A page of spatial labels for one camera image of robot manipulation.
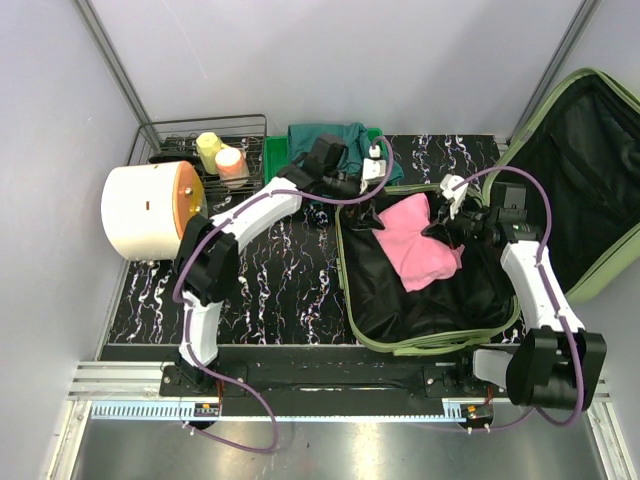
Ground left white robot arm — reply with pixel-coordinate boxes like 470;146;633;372
173;134;394;396

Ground yellow plastic bottle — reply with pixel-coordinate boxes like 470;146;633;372
196;132;224;175

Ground green hard-shell suitcase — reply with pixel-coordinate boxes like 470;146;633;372
336;68;639;356

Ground black wire rack basket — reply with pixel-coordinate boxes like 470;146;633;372
126;114;267;195

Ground teal cloth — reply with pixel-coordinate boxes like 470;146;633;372
287;122;382;175

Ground pink cloth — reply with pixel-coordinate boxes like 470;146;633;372
373;193;464;292

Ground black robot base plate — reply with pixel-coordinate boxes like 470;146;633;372
159;343;516;401

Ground green plastic tray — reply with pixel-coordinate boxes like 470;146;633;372
263;127;386;184

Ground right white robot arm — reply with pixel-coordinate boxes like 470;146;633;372
422;175;607;412

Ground pink foam cup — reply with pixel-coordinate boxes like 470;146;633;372
215;147;249;189

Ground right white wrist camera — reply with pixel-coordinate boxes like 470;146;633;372
439;174;468;220

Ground white orange cylindrical container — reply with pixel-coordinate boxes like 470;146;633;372
101;161;206;261

